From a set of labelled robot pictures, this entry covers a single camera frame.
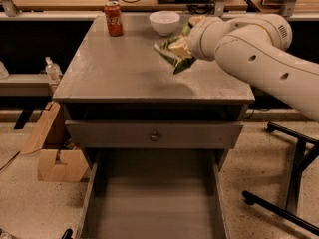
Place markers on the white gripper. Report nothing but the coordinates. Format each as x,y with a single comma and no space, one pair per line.
196,40

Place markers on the green jalapeno chip bag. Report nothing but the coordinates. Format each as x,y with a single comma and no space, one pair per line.
179,63

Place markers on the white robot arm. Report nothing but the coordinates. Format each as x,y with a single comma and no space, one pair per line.
253,49

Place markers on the round metal drawer knob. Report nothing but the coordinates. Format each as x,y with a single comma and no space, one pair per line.
154,136

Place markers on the grey drawer cabinet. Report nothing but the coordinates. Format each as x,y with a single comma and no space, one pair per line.
125,79

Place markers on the closed top drawer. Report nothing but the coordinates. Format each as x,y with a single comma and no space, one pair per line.
136,134

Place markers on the open middle drawer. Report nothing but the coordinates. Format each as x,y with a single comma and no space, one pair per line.
155,194

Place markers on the white ceramic bowl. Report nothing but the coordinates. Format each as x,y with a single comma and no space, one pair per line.
164,22

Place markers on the red cola can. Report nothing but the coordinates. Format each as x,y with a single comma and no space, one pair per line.
114,18

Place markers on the clear sanitizer bottle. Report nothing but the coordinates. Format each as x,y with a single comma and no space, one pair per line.
53,70

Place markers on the black metal stand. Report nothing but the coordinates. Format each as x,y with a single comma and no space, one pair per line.
306,151

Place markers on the brown cardboard box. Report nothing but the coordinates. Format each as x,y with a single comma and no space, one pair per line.
60,160

